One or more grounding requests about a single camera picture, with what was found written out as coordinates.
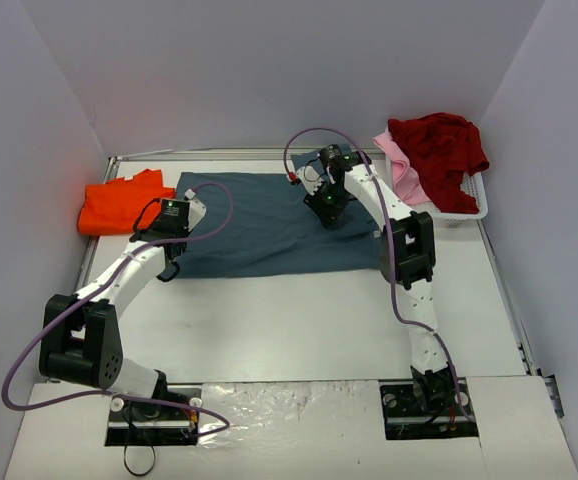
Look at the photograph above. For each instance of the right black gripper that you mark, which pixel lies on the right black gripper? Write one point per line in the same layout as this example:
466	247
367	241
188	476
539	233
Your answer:
326	211

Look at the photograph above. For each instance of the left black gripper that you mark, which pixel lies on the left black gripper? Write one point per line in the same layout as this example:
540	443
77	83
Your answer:
170	248

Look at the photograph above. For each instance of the orange t shirt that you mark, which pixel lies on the orange t shirt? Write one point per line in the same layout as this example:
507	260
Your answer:
112	208

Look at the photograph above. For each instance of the blue-grey t shirt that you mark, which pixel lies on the blue-grey t shirt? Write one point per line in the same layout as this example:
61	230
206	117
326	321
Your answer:
271	232

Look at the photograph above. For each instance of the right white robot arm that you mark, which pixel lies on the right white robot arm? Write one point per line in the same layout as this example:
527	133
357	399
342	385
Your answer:
407	258

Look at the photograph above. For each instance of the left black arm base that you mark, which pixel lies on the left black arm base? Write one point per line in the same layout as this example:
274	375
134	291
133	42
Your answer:
132	423

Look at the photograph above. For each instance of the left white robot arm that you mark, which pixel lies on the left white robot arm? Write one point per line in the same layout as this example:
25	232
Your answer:
85	348

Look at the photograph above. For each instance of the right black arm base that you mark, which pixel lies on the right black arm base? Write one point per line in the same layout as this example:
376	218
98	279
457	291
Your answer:
405	419

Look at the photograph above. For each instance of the pink t shirt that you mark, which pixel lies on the pink t shirt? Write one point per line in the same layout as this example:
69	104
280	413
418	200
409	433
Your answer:
405	180

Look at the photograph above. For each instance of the dark red t shirt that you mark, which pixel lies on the dark red t shirt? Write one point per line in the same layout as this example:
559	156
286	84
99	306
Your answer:
441	147

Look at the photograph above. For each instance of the white plastic laundry basket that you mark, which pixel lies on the white plastic laundry basket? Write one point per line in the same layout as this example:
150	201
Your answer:
473	190

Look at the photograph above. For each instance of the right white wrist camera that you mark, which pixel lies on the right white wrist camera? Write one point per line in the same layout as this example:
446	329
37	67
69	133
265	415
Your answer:
307	177

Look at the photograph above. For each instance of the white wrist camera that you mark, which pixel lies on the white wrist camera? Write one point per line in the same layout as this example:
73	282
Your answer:
307	177
196	209

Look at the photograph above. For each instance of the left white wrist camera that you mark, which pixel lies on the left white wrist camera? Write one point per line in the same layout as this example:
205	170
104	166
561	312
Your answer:
196	209

